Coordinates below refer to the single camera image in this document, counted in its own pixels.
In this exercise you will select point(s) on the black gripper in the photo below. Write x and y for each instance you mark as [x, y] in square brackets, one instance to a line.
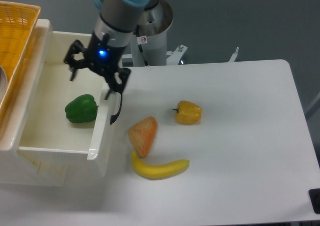
[105, 60]

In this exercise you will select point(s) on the green bell pepper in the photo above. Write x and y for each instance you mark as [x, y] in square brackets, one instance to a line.
[82, 109]

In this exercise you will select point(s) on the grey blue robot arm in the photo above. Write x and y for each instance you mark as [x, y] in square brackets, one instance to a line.
[112, 33]

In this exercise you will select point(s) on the white upper drawer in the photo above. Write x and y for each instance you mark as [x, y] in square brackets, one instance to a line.
[48, 136]

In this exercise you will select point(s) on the yellow bell pepper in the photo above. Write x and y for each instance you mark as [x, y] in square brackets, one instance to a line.
[187, 113]

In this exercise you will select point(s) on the white drawer cabinet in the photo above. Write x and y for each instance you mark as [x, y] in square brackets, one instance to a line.
[15, 166]

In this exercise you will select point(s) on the orange sandwich slice toy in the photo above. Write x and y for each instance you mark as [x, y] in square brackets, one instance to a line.
[142, 135]

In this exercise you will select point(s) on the yellow woven basket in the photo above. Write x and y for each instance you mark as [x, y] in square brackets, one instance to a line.
[17, 23]

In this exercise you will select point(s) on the metal bowl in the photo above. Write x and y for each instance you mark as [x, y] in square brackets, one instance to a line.
[3, 83]

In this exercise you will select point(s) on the yellow banana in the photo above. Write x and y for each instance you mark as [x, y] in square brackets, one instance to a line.
[157, 172]

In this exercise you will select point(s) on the black corner object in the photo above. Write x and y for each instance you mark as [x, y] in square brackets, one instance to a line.
[314, 195]

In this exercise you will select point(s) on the black drawer handle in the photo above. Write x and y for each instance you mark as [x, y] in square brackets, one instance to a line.
[117, 108]

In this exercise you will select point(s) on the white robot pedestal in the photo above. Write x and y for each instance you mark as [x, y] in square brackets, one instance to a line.
[148, 44]

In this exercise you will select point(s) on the white table bracket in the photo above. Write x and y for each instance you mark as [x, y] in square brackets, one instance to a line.
[234, 55]

